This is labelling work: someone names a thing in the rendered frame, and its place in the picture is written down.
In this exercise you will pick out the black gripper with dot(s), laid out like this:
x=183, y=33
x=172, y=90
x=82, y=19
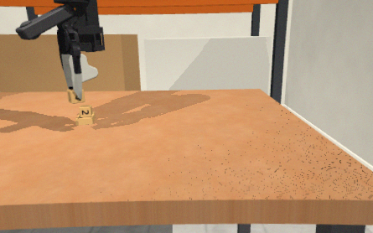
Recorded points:
x=73, y=39

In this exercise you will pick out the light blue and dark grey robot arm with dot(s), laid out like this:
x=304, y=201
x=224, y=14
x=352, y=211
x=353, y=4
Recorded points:
x=32, y=29

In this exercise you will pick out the tan wooden number cube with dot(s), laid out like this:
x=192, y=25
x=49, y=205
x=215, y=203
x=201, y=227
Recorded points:
x=85, y=111
x=73, y=98

